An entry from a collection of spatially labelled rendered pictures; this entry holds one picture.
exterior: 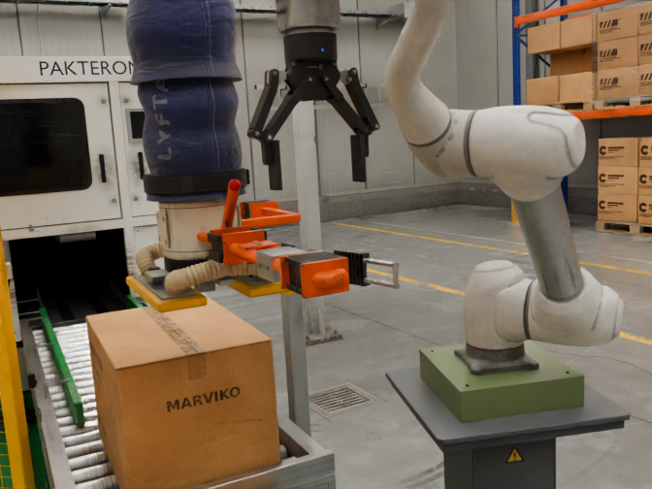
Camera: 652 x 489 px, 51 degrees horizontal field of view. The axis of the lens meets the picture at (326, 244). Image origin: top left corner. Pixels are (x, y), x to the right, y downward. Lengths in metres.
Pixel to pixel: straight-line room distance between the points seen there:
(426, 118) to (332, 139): 10.83
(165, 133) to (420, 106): 0.54
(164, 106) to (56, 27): 9.29
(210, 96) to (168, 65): 0.10
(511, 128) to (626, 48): 8.25
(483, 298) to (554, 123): 0.65
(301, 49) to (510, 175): 0.54
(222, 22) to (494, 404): 1.10
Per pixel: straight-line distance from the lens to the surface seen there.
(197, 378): 1.78
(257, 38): 11.62
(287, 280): 1.03
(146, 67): 1.49
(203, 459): 1.86
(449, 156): 1.35
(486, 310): 1.82
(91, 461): 2.28
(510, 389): 1.80
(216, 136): 1.46
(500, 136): 1.31
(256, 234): 1.30
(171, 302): 1.40
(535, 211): 1.45
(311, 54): 0.97
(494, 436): 1.73
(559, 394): 1.86
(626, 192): 9.61
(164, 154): 1.46
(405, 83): 1.20
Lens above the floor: 1.47
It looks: 9 degrees down
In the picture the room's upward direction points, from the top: 3 degrees counter-clockwise
